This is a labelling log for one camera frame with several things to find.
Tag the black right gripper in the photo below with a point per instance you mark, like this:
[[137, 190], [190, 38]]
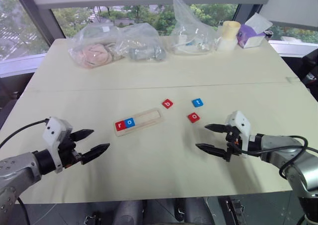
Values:
[[233, 140]]

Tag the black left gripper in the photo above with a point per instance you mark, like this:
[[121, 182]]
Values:
[[68, 150]]

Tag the red tile letter o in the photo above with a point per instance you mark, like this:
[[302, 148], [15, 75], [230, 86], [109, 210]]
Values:
[[193, 117]]

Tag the blue tile letter t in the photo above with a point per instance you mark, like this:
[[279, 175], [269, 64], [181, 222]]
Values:
[[198, 102]]

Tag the red tile letter b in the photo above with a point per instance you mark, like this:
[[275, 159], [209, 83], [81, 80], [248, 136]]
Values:
[[168, 103]]

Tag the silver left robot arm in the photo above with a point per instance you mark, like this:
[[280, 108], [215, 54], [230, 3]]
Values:
[[15, 170]]

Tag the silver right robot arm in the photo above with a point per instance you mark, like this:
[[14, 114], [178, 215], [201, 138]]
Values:
[[278, 148]]

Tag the red tile letter r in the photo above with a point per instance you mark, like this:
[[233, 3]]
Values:
[[120, 126]]

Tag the blue tile letter o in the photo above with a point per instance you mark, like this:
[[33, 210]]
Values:
[[129, 122]]

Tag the wooden letter tray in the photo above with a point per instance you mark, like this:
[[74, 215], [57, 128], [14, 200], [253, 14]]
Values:
[[149, 115]]

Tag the plastic bag with pink cloth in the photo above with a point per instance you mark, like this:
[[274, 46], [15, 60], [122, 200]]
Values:
[[94, 53]]

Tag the white translucent container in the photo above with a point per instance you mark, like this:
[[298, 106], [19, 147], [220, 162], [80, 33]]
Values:
[[226, 45]]

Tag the plastic bag with grey parts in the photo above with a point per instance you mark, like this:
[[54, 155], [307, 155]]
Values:
[[144, 51]]

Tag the purple tissue box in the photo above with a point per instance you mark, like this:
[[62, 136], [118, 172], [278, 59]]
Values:
[[248, 37]]

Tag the cream cylindrical cup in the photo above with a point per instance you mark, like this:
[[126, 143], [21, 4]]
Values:
[[231, 28]]

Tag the dark chair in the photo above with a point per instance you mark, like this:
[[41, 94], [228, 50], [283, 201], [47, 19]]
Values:
[[310, 68]]

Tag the white tissue sheet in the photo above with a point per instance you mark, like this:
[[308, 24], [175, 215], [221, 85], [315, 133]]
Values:
[[258, 22]]

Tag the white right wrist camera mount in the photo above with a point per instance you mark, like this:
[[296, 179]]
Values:
[[239, 122]]

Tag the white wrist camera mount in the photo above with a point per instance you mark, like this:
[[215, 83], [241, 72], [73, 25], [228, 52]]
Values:
[[239, 122], [53, 133]]

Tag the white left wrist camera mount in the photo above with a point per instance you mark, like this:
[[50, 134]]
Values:
[[53, 133]]

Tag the black metal frame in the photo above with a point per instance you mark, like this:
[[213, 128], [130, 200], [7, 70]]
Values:
[[233, 211]]

